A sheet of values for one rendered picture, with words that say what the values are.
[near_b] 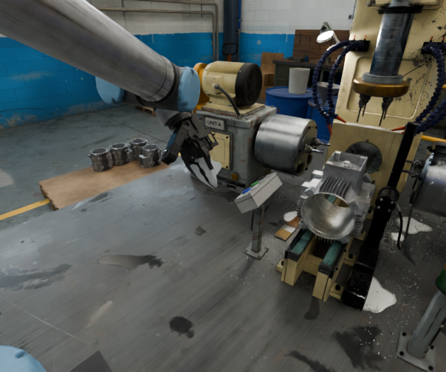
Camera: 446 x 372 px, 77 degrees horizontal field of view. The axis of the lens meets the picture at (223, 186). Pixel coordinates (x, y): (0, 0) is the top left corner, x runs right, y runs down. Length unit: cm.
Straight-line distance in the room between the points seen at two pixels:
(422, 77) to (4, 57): 559
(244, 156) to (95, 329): 84
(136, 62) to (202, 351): 67
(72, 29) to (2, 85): 554
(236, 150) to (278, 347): 80
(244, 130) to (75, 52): 89
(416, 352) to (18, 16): 97
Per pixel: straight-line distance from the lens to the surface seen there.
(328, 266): 86
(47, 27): 42
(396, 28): 115
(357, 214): 87
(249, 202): 83
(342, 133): 133
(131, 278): 100
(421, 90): 139
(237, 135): 126
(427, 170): 112
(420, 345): 89
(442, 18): 137
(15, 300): 109
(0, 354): 53
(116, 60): 48
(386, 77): 114
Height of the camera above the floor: 151
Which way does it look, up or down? 30 degrees down
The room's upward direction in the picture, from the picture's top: straight up
